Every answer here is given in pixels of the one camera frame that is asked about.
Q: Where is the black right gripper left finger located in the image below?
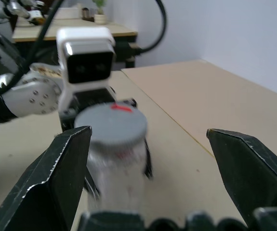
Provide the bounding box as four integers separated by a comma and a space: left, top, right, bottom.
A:
0, 125, 92, 231

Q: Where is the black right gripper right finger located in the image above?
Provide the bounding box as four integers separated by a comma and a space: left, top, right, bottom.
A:
206, 128, 277, 227

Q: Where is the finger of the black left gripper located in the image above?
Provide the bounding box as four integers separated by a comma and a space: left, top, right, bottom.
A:
142, 139, 154, 179
83, 167, 101, 199

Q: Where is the grey-lidded white jar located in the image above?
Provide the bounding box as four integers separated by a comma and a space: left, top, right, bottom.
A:
86, 136, 149, 213

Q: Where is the grey jar lid red mark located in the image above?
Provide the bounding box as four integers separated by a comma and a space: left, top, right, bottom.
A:
74, 103, 148, 145

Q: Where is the wooden background desk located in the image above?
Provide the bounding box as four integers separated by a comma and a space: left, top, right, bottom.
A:
11, 17, 139, 70

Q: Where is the small potted green plant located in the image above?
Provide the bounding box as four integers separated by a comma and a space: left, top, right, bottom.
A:
92, 0, 109, 26

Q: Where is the small dark desk organizer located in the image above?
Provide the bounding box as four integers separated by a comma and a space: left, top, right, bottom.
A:
81, 7, 93, 21

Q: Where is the silver metal machine part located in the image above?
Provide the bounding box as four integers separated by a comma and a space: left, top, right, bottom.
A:
0, 0, 45, 26

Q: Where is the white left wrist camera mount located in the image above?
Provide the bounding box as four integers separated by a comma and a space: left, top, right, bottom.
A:
56, 26, 117, 114

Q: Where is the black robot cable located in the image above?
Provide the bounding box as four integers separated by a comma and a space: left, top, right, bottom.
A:
0, 0, 167, 99

